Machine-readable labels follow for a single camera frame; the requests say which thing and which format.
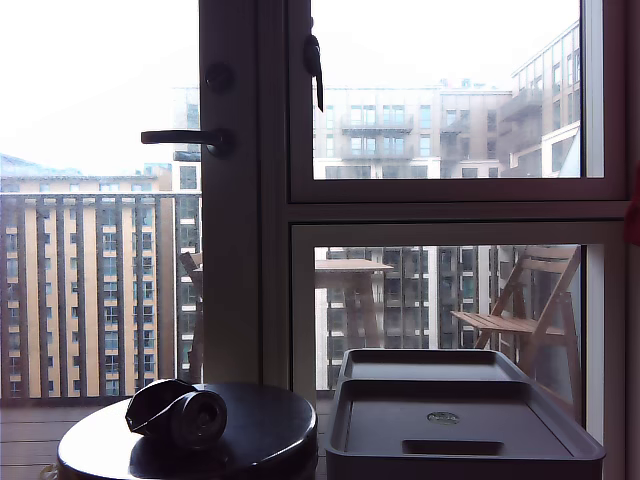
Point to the dark balcony railing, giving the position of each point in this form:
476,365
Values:
60,300

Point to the dark drink can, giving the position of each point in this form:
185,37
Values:
200,415

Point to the wooden balcony table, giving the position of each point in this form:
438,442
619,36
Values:
350,265

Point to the round black stool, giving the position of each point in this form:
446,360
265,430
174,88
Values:
270,425

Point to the grey recycling bin body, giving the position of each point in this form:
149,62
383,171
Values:
450,470

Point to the clear plastic bag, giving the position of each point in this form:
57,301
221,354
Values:
49,471

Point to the round dark door lock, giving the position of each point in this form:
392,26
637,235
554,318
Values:
219,76

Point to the white door frame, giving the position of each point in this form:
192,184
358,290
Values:
230,250

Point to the wooden folding chair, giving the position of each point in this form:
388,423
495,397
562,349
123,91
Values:
500,322

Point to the grey recycling bin lid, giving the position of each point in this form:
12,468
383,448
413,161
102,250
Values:
380,420

